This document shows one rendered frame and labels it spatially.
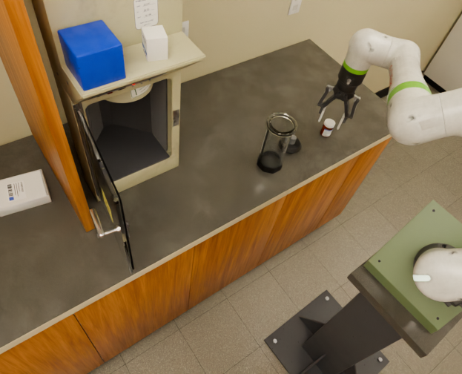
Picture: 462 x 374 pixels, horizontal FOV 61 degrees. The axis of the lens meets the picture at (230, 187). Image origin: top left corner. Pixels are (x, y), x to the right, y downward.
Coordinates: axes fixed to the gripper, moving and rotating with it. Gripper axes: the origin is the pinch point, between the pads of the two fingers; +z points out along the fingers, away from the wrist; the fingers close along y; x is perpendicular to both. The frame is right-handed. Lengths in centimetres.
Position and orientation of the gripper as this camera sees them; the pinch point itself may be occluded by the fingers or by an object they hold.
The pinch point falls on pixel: (331, 119)
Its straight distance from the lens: 168.4
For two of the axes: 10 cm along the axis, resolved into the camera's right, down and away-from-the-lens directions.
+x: 4.1, -7.1, 5.7
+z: -1.3, 5.8, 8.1
